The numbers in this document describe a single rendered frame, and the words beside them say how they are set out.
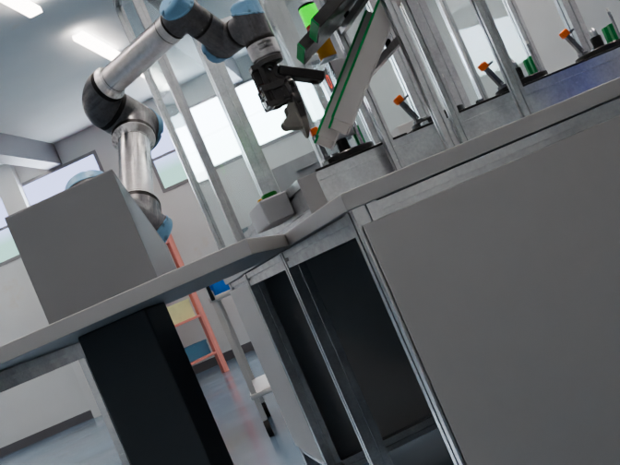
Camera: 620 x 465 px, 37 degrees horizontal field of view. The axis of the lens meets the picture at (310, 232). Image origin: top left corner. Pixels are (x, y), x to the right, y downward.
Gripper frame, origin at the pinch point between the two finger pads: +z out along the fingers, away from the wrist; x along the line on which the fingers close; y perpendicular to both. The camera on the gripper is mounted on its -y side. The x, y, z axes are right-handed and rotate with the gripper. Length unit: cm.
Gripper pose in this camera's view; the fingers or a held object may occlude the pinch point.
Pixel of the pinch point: (308, 132)
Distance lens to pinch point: 228.7
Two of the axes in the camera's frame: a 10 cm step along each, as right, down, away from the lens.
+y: -9.0, 3.8, -2.1
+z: 4.0, 9.2, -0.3
